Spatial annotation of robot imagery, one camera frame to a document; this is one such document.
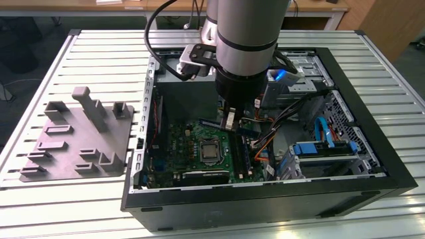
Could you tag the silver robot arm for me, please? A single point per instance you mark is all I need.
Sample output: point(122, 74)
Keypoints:
point(245, 30)

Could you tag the grey power supply unit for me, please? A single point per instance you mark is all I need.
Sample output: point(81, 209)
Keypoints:
point(185, 99)

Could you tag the metal drive cage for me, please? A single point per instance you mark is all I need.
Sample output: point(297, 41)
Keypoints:
point(312, 74)

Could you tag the green motherboard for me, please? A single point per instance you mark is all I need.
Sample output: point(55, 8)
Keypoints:
point(185, 134)

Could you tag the silver CPU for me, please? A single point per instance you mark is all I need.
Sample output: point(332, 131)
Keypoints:
point(209, 152)

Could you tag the blue disk carrier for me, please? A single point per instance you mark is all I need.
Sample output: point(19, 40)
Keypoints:
point(305, 149)

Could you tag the black graphics card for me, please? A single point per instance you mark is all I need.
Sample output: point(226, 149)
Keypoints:
point(205, 175)

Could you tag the metal disk bay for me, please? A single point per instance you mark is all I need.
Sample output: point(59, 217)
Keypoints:
point(332, 160)

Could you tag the black PC case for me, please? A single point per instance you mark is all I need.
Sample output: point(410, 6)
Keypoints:
point(265, 206)

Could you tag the wooden cabinet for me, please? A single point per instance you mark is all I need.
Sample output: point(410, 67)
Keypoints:
point(381, 25)

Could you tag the grey parts rack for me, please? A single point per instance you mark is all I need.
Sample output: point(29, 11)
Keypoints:
point(83, 139)

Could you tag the wooden desk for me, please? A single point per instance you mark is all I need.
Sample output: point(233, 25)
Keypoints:
point(65, 7)

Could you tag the black office chair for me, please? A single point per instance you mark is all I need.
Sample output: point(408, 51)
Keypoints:
point(20, 44)

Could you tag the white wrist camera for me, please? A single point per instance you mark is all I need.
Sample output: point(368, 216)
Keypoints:
point(288, 79)
point(186, 59)

